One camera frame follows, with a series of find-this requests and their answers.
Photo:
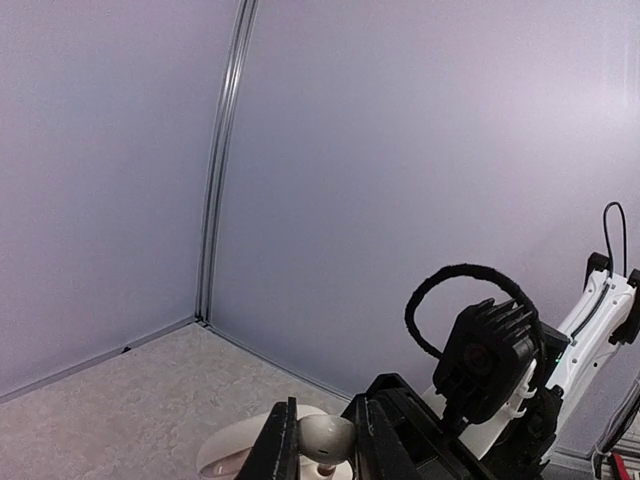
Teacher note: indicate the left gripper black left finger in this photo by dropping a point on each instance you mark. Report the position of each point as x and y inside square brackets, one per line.
[275, 453]

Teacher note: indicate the white earbuds charging case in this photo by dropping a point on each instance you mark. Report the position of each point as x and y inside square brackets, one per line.
[224, 453]

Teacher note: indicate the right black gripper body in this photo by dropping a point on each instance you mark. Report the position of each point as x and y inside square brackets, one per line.
[436, 454]

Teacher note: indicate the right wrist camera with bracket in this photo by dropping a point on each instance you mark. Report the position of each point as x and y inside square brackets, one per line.
[487, 354]

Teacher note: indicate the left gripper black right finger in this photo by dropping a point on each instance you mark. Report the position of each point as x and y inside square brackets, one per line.
[378, 451]

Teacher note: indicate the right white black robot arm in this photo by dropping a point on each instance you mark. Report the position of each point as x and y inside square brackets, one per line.
[519, 440]

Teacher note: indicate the right aluminium corner post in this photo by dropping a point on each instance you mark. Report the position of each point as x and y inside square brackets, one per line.
[219, 156]

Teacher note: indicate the white earbud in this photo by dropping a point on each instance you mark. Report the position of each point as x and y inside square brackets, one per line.
[327, 440]

